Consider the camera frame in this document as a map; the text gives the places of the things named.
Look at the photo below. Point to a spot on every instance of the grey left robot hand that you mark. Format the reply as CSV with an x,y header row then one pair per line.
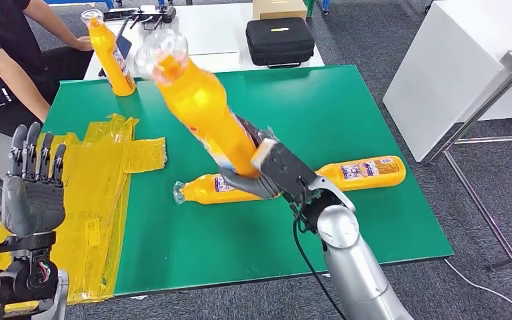
x,y
33,198

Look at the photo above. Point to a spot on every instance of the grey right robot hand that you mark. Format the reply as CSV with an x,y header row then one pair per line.
x,y
251,187

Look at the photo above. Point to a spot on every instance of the orange detergent bottle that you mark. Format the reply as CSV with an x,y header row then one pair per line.
x,y
388,181
203,106
198,194
106,53

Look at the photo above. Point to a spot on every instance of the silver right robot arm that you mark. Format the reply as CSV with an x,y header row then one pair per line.
x,y
353,265

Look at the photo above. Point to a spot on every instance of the person's left forearm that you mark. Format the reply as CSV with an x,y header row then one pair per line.
x,y
48,17

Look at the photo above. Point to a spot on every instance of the person's right forearm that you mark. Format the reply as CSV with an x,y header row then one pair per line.
x,y
22,84

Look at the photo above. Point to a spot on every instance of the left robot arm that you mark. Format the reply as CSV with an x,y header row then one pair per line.
x,y
30,278

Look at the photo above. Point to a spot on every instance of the yellow taped plastic sheet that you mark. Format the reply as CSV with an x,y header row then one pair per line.
x,y
97,198

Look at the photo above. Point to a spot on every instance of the white flat sheet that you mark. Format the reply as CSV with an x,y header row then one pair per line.
x,y
220,64

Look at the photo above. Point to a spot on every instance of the black carrying case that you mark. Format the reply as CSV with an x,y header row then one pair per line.
x,y
278,42

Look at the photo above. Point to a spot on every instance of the person's left hand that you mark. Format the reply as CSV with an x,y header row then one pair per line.
x,y
81,44

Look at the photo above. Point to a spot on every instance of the white table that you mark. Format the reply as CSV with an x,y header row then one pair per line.
x,y
212,26

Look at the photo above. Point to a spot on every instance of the cardboard box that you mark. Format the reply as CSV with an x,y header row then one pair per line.
x,y
278,9

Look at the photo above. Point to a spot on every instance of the green plastic crate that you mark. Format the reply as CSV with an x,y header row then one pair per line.
x,y
310,6

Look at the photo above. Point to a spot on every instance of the black remote controller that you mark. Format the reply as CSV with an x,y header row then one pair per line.
x,y
165,14

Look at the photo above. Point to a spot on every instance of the blue metal rack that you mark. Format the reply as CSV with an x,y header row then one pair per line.
x,y
75,2

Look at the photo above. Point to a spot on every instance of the black phone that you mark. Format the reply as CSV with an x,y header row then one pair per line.
x,y
119,15

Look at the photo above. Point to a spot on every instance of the white panel desk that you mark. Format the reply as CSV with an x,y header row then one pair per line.
x,y
450,66

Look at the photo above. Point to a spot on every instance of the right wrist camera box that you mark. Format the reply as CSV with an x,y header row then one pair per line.
x,y
287,170

